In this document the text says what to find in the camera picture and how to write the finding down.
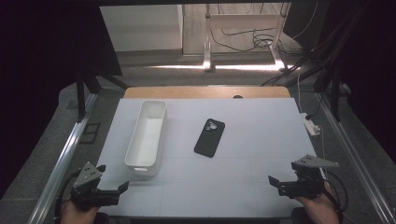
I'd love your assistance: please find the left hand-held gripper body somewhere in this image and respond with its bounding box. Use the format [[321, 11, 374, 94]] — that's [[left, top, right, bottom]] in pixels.
[[70, 161, 121, 213]]

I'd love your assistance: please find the black curtain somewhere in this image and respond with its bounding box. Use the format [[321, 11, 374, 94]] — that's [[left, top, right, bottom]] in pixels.
[[0, 0, 123, 200], [323, 0, 396, 162]]

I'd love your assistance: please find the thin white cable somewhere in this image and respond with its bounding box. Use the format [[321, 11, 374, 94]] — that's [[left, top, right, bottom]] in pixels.
[[296, 73, 304, 114]]

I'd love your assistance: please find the white table cover sheet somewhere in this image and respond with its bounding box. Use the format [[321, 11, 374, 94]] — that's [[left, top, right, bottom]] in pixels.
[[96, 97, 318, 218]]

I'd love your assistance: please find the black floor cable bundle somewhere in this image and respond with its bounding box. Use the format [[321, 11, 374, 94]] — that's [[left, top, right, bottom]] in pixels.
[[210, 27, 283, 53]]

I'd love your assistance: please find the thick black cable bunch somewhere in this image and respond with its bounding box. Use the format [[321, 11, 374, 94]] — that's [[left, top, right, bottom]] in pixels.
[[261, 18, 359, 89]]

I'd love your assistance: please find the black plug cable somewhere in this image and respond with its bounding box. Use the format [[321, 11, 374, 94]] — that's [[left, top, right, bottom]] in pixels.
[[305, 92, 323, 121]]

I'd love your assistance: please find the aluminium floor rail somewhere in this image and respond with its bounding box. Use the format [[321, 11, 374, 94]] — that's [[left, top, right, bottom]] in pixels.
[[317, 92, 396, 224], [27, 92, 99, 224]]

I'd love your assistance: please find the white power strip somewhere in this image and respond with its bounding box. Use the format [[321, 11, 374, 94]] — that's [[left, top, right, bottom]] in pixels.
[[300, 112, 322, 137]]

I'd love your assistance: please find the black metal stand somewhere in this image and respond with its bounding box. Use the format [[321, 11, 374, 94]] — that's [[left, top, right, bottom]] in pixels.
[[313, 66, 343, 122], [75, 69, 129, 123]]

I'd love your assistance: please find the white metal desk frame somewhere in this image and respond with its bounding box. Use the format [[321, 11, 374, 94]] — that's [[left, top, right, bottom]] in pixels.
[[203, 3, 291, 73]]

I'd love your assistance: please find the person's left hand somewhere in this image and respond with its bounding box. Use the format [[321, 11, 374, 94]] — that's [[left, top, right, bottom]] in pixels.
[[60, 200, 101, 224]]

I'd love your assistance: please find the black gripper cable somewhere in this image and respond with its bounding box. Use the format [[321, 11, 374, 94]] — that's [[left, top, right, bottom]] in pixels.
[[54, 169, 82, 220], [322, 170, 349, 220]]

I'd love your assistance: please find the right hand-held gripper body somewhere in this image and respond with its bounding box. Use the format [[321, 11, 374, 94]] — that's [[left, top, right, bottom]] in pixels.
[[277, 154, 341, 200]]

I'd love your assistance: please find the white plastic storage bin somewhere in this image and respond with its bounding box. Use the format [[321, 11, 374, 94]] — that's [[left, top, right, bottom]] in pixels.
[[124, 100, 168, 177]]

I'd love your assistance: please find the person's right hand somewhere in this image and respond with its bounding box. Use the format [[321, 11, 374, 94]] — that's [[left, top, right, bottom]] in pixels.
[[294, 182, 341, 224]]

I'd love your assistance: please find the white cabinet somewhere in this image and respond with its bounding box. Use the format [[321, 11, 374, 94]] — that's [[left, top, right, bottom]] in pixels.
[[99, 4, 184, 52]]

